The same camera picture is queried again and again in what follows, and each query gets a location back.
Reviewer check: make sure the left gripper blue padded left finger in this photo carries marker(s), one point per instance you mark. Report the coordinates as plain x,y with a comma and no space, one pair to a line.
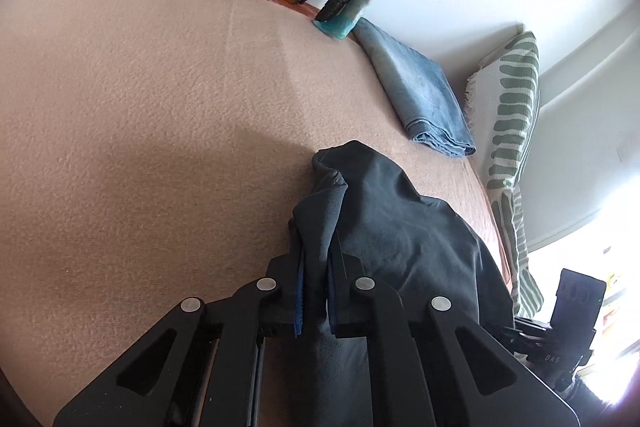
283,313

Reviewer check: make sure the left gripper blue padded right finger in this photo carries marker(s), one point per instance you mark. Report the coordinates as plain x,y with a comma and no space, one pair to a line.
347,313

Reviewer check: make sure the dark grey pants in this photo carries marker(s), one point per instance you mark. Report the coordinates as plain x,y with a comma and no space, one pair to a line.
366,205

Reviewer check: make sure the folded blue jeans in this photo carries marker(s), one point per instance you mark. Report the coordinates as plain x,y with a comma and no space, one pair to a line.
419,92

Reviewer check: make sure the beige blanket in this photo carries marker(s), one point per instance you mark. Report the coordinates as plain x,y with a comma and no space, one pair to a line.
153,150

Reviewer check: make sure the green white patterned pillow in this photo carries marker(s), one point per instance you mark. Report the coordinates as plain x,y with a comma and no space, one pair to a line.
502,102

